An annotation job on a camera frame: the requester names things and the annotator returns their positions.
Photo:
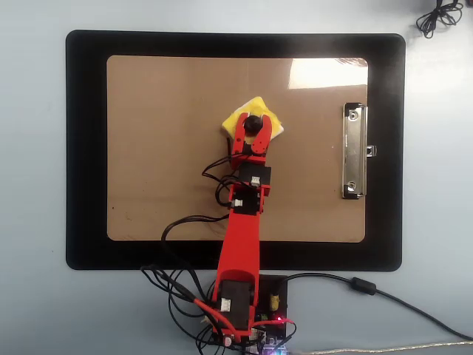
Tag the yellow sponge with black knob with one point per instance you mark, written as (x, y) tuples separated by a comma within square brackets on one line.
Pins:
[(255, 104)]

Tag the brown clipboard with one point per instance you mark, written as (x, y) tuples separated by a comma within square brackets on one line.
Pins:
[(166, 148)]

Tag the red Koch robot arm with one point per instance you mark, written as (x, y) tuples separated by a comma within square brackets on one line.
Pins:
[(240, 240)]

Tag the silver metal clipboard clip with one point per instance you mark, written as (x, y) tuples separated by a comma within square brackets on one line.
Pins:
[(354, 155)]

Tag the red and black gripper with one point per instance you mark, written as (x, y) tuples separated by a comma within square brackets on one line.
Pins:
[(251, 159)]

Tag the black desk mat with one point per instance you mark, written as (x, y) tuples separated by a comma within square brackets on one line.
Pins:
[(86, 148)]

